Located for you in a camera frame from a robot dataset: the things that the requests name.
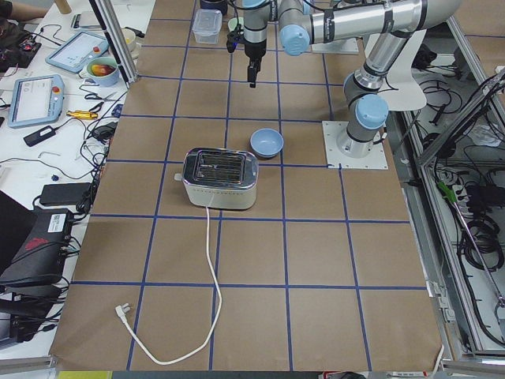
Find black power adapter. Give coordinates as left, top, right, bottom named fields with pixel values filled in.
left=39, top=182, right=91, bottom=206

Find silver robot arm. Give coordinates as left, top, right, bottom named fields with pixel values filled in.
left=227, top=0, right=461, bottom=158

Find black scissors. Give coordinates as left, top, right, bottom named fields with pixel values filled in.
left=84, top=92, right=116, bottom=102

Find silver cream toaster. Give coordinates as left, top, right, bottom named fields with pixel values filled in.
left=174, top=147, right=259, bottom=210

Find blue teach pendant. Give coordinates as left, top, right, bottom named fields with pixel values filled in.
left=7, top=74, right=65, bottom=129
left=45, top=32, right=109, bottom=73

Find white toaster power cord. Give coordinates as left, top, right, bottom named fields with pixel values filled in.
left=114, top=206, right=223, bottom=366

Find yellow handled tool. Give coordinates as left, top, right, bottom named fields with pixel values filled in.
left=66, top=111, right=99, bottom=120

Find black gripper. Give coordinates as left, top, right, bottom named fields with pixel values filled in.
left=245, top=40, right=265, bottom=88

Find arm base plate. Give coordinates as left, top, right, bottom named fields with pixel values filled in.
left=311, top=38, right=359, bottom=54
left=322, top=121, right=388, bottom=170

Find far blue teach pendant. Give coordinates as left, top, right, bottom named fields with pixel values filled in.
left=45, top=32, right=109, bottom=73

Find cream bowl with lemon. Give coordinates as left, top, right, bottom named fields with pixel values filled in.
left=122, top=28, right=141, bottom=59

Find green bowl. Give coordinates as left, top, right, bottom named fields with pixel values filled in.
left=227, top=17, right=244, bottom=32

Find near blue teach pendant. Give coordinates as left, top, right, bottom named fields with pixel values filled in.
left=7, top=74, right=65, bottom=129

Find blue bowl with fruit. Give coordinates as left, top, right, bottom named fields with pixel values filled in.
left=79, top=57, right=119, bottom=87

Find clear plastic food container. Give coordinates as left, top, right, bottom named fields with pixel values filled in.
left=192, top=9, right=223, bottom=45

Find aluminium frame post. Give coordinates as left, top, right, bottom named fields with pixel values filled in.
left=89, top=0, right=138, bottom=87

